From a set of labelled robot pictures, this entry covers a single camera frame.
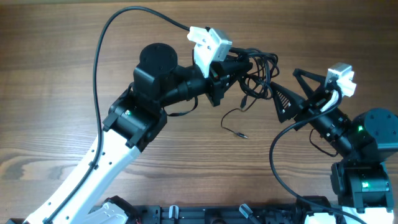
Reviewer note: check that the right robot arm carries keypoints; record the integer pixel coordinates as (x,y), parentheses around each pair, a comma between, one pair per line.
(360,179)

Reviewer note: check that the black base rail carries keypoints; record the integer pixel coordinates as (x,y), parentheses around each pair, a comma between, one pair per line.
(284,213)

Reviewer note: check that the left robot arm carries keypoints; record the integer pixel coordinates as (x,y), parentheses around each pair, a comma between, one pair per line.
(133,121)

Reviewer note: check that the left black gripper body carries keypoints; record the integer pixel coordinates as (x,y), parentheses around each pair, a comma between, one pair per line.
(216,79)

